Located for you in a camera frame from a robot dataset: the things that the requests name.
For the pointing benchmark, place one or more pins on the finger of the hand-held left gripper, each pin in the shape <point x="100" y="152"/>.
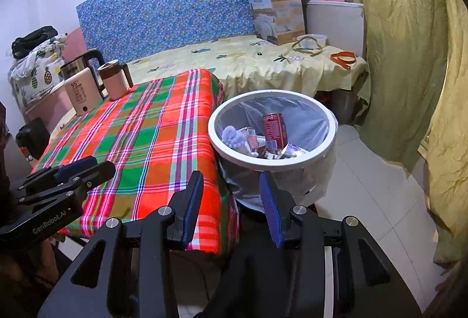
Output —
<point x="76" y="166"/>
<point x="98" y="173"/>

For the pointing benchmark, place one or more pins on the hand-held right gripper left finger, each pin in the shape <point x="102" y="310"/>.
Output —
<point x="193" y="208"/>

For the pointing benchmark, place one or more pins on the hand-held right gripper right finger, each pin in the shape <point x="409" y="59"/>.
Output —
<point x="270" y="212"/>

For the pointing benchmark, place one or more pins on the white rimmed trash bin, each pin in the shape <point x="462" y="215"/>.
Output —
<point x="215" y="142"/>

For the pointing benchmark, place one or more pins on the red cartoon drink can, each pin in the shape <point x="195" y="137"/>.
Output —
<point x="274" y="129"/>

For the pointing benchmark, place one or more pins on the black floor bag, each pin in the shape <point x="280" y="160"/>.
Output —
<point x="33" y="138"/>

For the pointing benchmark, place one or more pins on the plaid tablecloth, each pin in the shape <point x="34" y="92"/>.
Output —
<point x="146" y="138"/>

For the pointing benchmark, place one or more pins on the grey refrigerator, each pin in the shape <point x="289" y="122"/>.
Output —
<point x="16" y="160"/>

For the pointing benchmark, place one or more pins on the pink cabinet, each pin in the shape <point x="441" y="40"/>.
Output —
<point x="47" y="106"/>

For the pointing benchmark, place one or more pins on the cream thermos kettle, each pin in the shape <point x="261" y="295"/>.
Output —
<point x="82" y="93"/>

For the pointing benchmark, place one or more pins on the pineapple print cloth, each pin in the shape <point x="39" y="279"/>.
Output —
<point x="40" y="76"/>

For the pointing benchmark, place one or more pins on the steel electric kettle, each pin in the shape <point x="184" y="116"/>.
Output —
<point x="73" y="67"/>

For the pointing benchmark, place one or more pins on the black bag on pile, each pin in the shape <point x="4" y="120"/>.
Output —
<point x="33" y="40"/>

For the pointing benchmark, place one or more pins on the yellow printed bedsheet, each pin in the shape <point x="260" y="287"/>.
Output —
<point x="237" y="62"/>

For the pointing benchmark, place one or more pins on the blue floral headboard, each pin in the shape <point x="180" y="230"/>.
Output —
<point x="164" y="10"/>

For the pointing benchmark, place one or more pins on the white bowl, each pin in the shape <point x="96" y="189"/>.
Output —
<point x="310" y="38"/>

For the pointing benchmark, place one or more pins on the printed cardboard box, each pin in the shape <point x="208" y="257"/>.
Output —
<point x="278" y="14"/>

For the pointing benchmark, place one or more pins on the white board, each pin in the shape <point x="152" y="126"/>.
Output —
<point x="336" y="25"/>

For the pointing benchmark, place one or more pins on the green curtain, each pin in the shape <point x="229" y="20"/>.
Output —
<point x="402" y="47"/>

